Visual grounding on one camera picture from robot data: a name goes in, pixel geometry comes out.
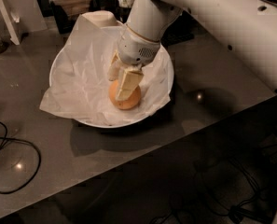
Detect black utensil holder left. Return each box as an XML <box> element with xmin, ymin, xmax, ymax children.
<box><xmin>116</xmin><ymin>0</ymin><xmax>136</xmax><ymax>23</ymax></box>

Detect white tissue paper sheet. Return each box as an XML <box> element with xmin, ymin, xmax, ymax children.
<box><xmin>39</xmin><ymin>14</ymin><xmax>172</xmax><ymax>127</ymax></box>

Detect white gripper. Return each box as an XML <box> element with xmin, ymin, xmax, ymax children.
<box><xmin>107</xmin><ymin>25</ymin><xmax>160</xmax><ymax>101</ymax></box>

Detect orange fruit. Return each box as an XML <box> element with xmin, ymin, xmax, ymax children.
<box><xmin>108</xmin><ymin>80</ymin><xmax>141</xmax><ymax>110</ymax></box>

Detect black cable on table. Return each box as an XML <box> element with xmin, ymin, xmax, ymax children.
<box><xmin>0</xmin><ymin>118</ymin><xmax>42</xmax><ymax>195</ymax></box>

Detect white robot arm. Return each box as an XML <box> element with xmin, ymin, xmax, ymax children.
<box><xmin>108</xmin><ymin>0</ymin><xmax>277</xmax><ymax>101</ymax></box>

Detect black cables on floor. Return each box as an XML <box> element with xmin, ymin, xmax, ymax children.
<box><xmin>148</xmin><ymin>140</ymin><xmax>277</xmax><ymax>224</ymax></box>

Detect white stand bracket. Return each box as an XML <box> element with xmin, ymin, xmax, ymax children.
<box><xmin>0</xmin><ymin>0</ymin><xmax>21</xmax><ymax>45</ymax></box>

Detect small white cup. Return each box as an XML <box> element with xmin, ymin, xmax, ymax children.
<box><xmin>83</xmin><ymin>10</ymin><xmax>122</xmax><ymax>27</ymax></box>

